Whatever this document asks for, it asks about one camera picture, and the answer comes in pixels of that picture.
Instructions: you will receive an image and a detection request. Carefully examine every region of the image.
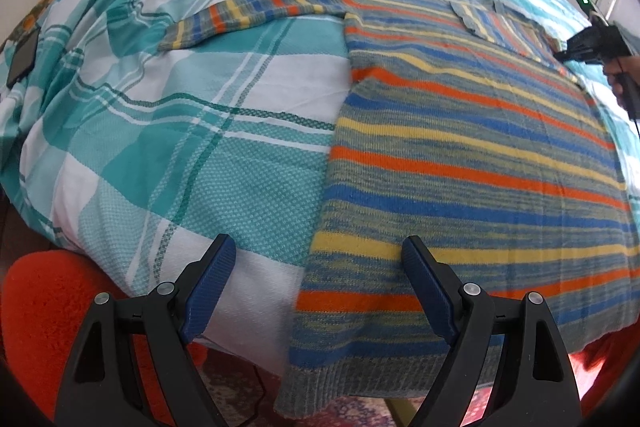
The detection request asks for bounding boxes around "striped knit sweater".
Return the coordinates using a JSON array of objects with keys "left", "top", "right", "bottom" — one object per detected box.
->
[{"left": 159, "top": 0, "right": 640, "bottom": 419}]

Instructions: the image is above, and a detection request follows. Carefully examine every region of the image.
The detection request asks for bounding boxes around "teal plaid bed cover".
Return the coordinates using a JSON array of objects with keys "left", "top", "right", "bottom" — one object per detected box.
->
[{"left": 0, "top": 0, "right": 640, "bottom": 378}]

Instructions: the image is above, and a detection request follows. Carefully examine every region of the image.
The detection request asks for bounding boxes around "black cable on rug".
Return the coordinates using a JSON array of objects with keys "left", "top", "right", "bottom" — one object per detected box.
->
[{"left": 219, "top": 364, "right": 273, "bottom": 427}]

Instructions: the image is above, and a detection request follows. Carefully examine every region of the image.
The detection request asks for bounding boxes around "green rolled mat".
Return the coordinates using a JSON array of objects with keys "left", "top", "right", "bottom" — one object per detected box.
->
[{"left": 384, "top": 394, "right": 427, "bottom": 427}]

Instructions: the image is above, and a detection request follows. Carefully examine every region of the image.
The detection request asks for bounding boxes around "person's right hand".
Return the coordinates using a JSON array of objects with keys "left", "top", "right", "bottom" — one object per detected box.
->
[{"left": 602, "top": 56, "right": 640, "bottom": 108}]

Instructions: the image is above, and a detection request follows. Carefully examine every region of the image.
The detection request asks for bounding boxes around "orange fuzzy blanket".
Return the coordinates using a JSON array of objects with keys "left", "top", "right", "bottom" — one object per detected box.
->
[{"left": 0, "top": 249, "right": 640, "bottom": 427}]

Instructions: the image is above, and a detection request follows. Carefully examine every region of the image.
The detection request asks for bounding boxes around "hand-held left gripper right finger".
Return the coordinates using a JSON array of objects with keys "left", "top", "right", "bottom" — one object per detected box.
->
[{"left": 401, "top": 235, "right": 581, "bottom": 427}]

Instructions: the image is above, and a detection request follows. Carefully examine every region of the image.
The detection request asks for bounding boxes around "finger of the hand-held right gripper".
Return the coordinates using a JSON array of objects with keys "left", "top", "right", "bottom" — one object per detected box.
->
[{"left": 552, "top": 33, "right": 595, "bottom": 64}]

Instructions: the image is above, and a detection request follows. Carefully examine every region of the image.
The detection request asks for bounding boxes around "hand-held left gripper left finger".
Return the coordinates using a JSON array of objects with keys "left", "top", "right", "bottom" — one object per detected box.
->
[{"left": 52, "top": 233, "right": 237, "bottom": 427}]

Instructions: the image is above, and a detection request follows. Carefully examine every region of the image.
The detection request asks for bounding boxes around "black phone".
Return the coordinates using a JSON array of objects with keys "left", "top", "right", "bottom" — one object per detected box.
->
[{"left": 5, "top": 32, "right": 40, "bottom": 89}]

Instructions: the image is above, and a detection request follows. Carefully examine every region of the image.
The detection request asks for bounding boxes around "patterned floor rug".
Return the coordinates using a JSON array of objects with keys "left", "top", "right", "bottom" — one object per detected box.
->
[{"left": 199, "top": 346, "right": 442, "bottom": 427}]

